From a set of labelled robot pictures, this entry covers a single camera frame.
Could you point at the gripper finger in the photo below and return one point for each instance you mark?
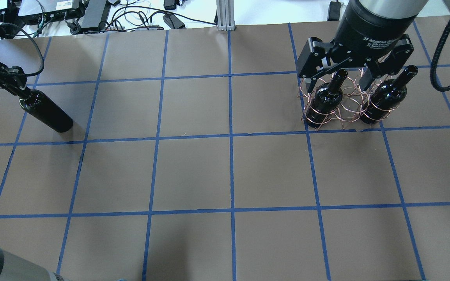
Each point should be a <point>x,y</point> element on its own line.
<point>366,80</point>
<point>310,84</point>

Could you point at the dark wine bottle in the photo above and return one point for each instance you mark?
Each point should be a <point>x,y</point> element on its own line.
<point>40,106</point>

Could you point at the dark wine bottle front basket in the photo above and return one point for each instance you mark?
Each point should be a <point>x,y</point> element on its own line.
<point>326,100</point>

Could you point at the dark wine bottle basket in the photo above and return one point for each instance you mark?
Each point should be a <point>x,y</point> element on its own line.
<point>387,96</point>
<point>326,100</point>

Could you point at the dark wine bottle rear basket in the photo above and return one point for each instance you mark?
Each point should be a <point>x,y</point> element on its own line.
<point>387,96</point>

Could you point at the black power brick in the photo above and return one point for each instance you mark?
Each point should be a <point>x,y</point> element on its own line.
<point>95,15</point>

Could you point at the black power adapter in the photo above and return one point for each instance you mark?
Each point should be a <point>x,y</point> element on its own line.
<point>173,22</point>

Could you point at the copper wire wine basket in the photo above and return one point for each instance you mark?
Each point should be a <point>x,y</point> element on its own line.
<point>354,103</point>

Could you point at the aluminium frame post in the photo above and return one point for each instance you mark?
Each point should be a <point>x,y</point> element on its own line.
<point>225,15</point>

